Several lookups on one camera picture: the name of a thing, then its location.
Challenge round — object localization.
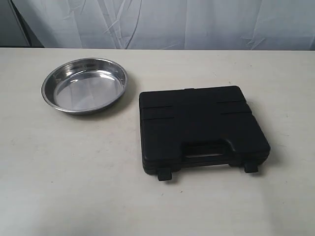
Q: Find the white backdrop curtain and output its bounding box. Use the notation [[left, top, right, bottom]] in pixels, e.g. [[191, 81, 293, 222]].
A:
[[14, 0, 315, 50]]

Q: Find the round stainless steel dish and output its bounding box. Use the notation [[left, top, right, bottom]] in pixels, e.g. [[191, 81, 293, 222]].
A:
[[41, 58, 129, 116]]

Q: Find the black plastic tool case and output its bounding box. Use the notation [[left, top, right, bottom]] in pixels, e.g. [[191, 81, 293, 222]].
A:
[[139, 86, 271, 181]]

